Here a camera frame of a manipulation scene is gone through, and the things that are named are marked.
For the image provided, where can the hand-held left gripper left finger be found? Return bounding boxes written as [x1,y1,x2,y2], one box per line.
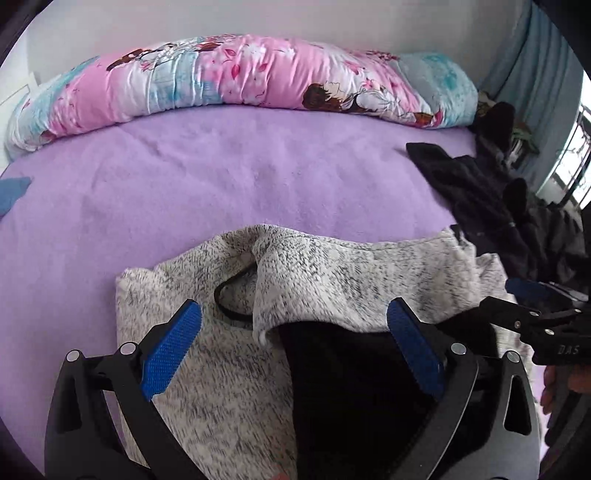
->
[44,299,204,480]

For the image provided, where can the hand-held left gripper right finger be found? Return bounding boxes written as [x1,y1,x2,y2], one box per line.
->
[387,298,541,480]

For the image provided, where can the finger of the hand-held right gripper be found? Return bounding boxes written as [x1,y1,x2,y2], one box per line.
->
[479,298,591,342]
[505,277,591,311]

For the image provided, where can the grey knit jacket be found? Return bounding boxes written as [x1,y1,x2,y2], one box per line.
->
[115,224,514,480]

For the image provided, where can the person's right hand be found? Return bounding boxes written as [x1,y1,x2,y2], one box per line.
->
[541,362,591,416]

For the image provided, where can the black fleece garment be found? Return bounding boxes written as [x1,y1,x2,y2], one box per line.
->
[406,142,532,278]

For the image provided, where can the black window railing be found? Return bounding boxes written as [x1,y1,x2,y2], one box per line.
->
[549,104,591,209]

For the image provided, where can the dark bag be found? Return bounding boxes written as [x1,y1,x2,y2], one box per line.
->
[475,91,541,167]

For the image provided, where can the purple bed sheet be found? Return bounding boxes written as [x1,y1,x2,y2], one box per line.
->
[0,108,550,462]

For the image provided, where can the light blue curtain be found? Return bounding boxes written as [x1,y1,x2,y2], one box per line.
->
[480,4,583,197]

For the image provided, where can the blue pillow with orange prints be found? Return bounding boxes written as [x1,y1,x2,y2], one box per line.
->
[0,176,32,219]

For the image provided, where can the rolled floral quilt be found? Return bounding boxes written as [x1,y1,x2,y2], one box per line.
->
[4,34,479,151]

